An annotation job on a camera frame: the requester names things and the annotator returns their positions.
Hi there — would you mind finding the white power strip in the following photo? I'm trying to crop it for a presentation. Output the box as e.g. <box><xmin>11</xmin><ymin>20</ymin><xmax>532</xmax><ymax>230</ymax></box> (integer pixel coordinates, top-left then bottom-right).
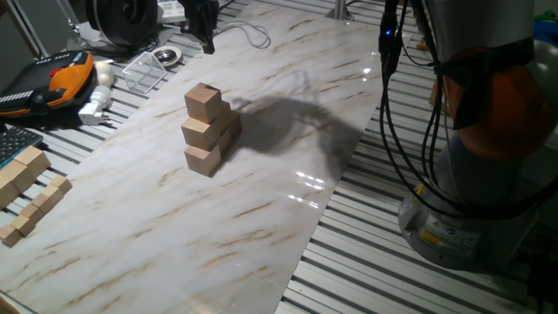
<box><xmin>155</xmin><ymin>0</ymin><xmax>187</xmax><ymax>25</ymax></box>

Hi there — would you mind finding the grey metal strut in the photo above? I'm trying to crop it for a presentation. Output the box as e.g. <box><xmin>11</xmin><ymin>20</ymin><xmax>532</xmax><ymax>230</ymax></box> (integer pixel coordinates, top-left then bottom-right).
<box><xmin>0</xmin><ymin>0</ymin><xmax>50</xmax><ymax>60</ymax></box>

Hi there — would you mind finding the white rimmed metal dish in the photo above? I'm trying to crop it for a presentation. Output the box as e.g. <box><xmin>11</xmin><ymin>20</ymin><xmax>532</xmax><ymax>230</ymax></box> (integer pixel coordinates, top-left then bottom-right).
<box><xmin>150</xmin><ymin>44</ymin><xmax>184</xmax><ymax>68</ymax></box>

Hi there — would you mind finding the clear acrylic box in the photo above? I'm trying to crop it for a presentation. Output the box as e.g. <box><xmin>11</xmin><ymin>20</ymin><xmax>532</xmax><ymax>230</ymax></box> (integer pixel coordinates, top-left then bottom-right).
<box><xmin>122</xmin><ymin>51</ymin><xmax>168</xmax><ymax>95</ymax></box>

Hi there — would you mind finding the white looped cable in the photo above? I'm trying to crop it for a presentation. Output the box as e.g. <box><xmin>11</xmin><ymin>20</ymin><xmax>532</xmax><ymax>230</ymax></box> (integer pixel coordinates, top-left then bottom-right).
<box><xmin>216</xmin><ymin>19</ymin><xmax>272</xmax><ymax>50</ymax></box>

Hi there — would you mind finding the aluminium profile post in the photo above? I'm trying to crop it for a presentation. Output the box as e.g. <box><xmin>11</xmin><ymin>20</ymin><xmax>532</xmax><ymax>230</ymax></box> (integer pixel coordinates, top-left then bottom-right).
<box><xmin>325</xmin><ymin>0</ymin><xmax>355</xmax><ymax>21</ymax></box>

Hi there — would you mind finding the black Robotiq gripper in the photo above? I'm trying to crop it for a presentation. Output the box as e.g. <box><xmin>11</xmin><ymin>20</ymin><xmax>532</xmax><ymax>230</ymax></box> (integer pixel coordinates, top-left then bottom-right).
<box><xmin>179</xmin><ymin>0</ymin><xmax>221</xmax><ymax>56</ymax></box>

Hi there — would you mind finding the white power adapter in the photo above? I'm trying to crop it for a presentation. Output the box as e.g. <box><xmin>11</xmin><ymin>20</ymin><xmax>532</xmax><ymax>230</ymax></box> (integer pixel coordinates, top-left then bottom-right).
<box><xmin>78</xmin><ymin>85</ymin><xmax>114</xmax><ymax>127</ymax></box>

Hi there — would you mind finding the black computer keyboard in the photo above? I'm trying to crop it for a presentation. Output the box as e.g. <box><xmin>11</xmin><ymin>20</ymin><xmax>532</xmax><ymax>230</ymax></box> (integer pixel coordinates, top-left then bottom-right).
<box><xmin>0</xmin><ymin>125</ymin><xmax>44</xmax><ymax>169</ymax></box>

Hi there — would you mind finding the black filament spool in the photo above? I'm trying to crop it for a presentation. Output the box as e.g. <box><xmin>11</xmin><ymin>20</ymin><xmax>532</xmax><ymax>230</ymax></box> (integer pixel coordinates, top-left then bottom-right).
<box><xmin>85</xmin><ymin>0</ymin><xmax>160</xmax><ymax>49</ymax></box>

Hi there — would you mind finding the orange black teach pendant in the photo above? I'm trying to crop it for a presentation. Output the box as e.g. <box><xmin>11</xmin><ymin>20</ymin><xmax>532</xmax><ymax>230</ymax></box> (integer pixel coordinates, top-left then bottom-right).
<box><xmin>0</xmin><ymin>50</ymin><xmax>98</xmax><ymax>119</ymax></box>

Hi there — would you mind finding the green cloth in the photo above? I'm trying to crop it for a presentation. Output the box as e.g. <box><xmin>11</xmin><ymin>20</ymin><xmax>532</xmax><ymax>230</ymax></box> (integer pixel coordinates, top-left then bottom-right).
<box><xmin>530</xmin><ymin>9</ymin><xmax>558</xmax><ymax>23</ymax></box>

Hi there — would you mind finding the small spare wooden cube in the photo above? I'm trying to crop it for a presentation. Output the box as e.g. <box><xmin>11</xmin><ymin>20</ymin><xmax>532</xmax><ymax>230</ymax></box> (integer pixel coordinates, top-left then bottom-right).
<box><xmin>0</xmin><ymin>223</ymin><xmax>24</xmax><ymax>249</ymax></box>
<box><xmin>31</xmin><ymin>193</ymin><xmax>56</xmax><ymax>215</ymax></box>
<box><xmin>19</xmin><ymin>202</ymin><xmax>45</xmax><ymax>225</ymax></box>
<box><xmin>48</xmin><ymin>174</ymin><xmax>74</xmax><ymax>195</ymax></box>
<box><xmin>10</xmin><ymin>214</ymin><xmax>37</xmax><ymax>238</ymax></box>
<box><xmin>40</xmin><ymin>184</ymin><xmax>65</xmax><ymax>206</ymax></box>

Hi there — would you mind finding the white marble pattern board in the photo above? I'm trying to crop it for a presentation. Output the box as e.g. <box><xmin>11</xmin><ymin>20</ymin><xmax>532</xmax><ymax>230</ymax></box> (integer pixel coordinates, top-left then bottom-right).
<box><xmin>0</xmin><ymin>0</ymin><xmax>387</xmax><ymax>314</ymax></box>

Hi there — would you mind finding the large spare wooden cube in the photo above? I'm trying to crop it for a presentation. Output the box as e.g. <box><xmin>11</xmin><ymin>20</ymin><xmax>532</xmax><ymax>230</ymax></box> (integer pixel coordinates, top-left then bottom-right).
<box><xmin>0</xmin><ymin>176</ymin><xmax>21</xmax><ymax>211</ymax></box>
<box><xmin>12</xmin><ymin>145</ymin><xmax>52</xmax><ymax>178</ymax></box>
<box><xmin>0</xmin><ymin>159</ymin><xmax>37</xmax><ymax>195</ymax></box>

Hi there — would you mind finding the white egg shaped object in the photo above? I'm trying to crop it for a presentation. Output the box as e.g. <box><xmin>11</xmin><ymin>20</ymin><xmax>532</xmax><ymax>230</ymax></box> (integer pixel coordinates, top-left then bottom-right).
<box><xmin>94</xmin><ymin>60</ymin><xmax>115</xmax><ymax>88</ymax></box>

